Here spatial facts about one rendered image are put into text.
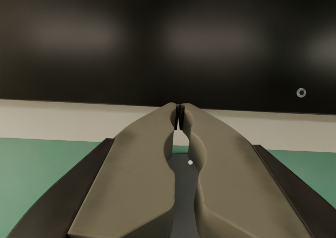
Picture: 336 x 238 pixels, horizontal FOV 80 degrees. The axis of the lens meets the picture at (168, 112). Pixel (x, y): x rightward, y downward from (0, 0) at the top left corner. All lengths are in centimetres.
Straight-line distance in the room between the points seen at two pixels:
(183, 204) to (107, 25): 93
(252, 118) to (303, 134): 6
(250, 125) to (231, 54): 8
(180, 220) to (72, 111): 92
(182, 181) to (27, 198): 74
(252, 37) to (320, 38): 7
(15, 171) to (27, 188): 10
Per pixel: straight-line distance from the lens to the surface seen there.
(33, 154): 116
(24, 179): 121
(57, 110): 24
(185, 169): 99
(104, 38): 21
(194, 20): 21
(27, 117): 26
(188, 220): 109
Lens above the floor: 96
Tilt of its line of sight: 89 degrees down
